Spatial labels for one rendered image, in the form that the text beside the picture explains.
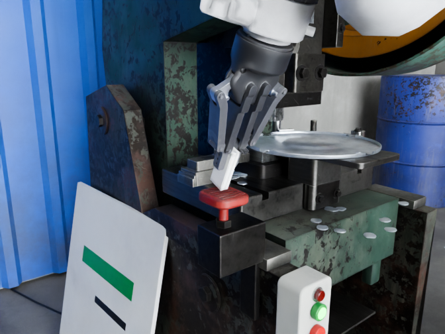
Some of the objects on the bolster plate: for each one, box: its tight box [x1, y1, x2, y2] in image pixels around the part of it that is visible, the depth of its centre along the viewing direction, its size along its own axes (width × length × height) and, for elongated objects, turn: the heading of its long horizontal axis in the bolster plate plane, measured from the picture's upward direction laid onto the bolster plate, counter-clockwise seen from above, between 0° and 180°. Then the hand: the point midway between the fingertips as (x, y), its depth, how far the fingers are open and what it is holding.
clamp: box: [177, 148, 250, 188], centre depth 90 cm, size 6×17×10 cm, turn 128°
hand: (224, 166), depth 61 cm, fingers closed
